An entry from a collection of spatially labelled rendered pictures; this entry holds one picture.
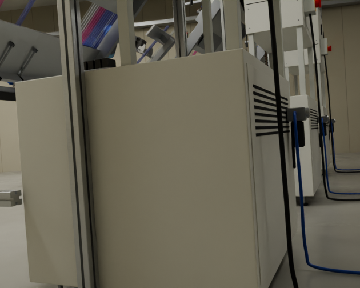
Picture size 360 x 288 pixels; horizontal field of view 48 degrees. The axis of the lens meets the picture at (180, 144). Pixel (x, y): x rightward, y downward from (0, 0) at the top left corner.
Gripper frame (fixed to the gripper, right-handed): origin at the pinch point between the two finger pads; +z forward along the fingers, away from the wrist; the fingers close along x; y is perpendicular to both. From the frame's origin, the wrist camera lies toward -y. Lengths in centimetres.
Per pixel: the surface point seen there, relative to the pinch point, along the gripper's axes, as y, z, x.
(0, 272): -87, 35, -112
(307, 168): -12, 111, 6
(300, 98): 19, 88, 6
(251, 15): 48, 41, 8
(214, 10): 42.0, 18.3, 9.6
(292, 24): 53, 64, 6
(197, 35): 24.5, 16.0, 10.6
